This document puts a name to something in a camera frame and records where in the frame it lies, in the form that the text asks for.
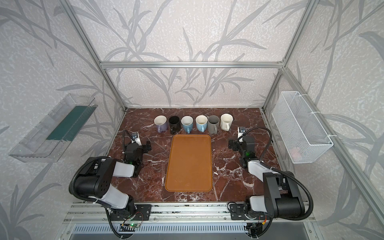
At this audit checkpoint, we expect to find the white faceted mug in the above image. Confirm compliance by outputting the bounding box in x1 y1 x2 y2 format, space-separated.
221 113 234 132

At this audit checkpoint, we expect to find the grey mug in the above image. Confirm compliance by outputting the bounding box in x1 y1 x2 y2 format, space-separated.
208 116 220 135

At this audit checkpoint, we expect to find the lavender purple mug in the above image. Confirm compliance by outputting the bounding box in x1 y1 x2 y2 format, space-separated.
154 115 168 133

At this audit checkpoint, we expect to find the large light blue mug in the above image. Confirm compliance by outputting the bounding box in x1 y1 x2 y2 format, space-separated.
196 115 208 133

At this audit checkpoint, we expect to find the black mug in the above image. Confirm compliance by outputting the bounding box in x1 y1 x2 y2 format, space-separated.
169 116 182 135

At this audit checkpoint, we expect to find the small blue mug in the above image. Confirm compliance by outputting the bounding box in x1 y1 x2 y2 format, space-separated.
181 116 194 134

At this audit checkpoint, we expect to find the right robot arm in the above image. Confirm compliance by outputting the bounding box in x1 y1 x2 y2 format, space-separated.
228 136 314 221

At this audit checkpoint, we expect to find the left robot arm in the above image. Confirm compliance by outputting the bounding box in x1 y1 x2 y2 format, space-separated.
69 141 152 221

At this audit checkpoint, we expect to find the orange brown tray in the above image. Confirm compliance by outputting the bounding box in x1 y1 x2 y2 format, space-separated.
165 134 213 193

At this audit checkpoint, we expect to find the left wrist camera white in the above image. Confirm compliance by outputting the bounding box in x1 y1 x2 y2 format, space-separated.
131 132 142 146

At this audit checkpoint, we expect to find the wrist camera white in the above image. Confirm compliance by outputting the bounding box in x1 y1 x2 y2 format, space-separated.
237 127 247 143
131 132 142 146

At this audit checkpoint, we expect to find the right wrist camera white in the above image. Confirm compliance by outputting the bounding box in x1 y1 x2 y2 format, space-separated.
237 127 247 143

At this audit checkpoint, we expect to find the white wire mesh basket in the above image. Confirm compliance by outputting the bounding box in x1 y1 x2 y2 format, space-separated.
272 91 334 164

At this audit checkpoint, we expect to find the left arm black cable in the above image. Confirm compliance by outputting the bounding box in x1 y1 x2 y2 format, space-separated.
68 129 133 239

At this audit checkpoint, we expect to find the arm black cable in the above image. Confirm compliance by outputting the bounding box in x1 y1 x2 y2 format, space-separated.
68 129 133 239
242 127 314 221

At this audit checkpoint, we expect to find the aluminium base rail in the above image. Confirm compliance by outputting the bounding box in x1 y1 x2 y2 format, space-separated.
61 201 317 224

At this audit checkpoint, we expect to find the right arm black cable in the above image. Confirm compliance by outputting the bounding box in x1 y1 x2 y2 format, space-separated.
242 127 314 221

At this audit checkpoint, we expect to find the clear plastic wall bin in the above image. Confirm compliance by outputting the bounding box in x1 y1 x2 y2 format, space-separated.
9 94 98 163

